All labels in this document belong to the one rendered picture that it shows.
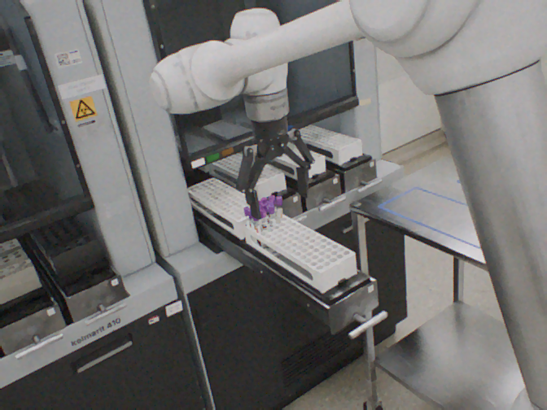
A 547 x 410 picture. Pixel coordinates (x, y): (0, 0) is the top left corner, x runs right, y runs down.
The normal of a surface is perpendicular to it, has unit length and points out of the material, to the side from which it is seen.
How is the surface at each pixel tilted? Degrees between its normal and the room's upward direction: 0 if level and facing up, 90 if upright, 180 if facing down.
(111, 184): 90
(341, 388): 0
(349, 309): 90
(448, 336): 0
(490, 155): 83
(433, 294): 0
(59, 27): 90
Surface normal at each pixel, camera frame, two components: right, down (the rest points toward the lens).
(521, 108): 0.13, 0.14
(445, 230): -0.14, -0.88
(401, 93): 0.57, 0.30
